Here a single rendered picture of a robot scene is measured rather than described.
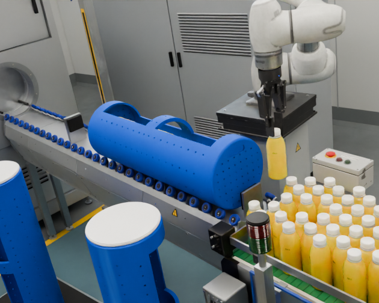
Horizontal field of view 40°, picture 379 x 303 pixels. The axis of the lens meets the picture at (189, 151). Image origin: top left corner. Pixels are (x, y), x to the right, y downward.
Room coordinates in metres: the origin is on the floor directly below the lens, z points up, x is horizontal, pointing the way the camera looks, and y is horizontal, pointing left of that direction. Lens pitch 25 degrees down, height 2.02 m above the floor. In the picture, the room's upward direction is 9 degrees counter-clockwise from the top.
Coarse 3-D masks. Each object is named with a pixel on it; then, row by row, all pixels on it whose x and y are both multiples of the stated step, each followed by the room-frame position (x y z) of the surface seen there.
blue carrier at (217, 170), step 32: (96, 128) 2.28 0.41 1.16; (128, 128) 2.11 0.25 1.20; (160, 128) 2.32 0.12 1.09; (128, 160) 2.07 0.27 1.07; (160, 160) 1.88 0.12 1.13; (192, 160) 1.75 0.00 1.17; (224, 160) 1.68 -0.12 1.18; (256, 160) 1.78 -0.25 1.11; (192, 192) 1.76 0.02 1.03; (224, 192) 1.67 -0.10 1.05
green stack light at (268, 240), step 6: (270, 234) 1.14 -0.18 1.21; (252, 240) 1.14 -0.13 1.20; (258, 240) 1.13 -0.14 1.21; (264, 240) 1.13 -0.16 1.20; (270, 240) 1.14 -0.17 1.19; (252, 246) 1.14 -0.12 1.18; (258, 246) 1.13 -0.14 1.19; (264, 246) 1.13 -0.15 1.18; (270, 246) 1.14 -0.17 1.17; (258, 252) 1.13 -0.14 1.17; (264, 252) 1.13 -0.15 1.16
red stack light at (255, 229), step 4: (248, 224) 1.15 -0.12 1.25; (268, 224) 1.14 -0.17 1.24; (248, 228) 1.14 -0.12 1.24; (252, 228) 1.13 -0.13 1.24; (256, 228) 1.13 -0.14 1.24; (260, 228) 1.13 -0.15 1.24; (264, 228) 1.13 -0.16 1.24; (268, 228) 1.14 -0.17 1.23; (248, 232) 1.15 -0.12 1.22; (252, 232) 1.13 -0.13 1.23; (256, 232) 1.13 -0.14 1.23; (260, 232) 1.13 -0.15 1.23; (264, 232) 1.13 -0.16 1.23; (268, 232) 1.14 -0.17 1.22; (252, 236) 1.14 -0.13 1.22; (256, 236) 1.13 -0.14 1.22; (260, 236) 1.13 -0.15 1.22; (264, 236) 1.13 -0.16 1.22
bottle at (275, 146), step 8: (280, 136) 1.59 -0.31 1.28; (272, 144) 1.58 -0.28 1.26; (280, 144) 1.58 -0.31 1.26; (272, 152) 1.58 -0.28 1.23; (280, 152) 1.57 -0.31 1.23; (272, 160) 1.58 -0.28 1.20; (280, 160) 1.57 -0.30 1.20; (272, 168) 1.58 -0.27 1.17; (280, 168) 1.57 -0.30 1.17; (272, 176) 1.58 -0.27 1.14; (280, 176) 1.57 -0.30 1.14
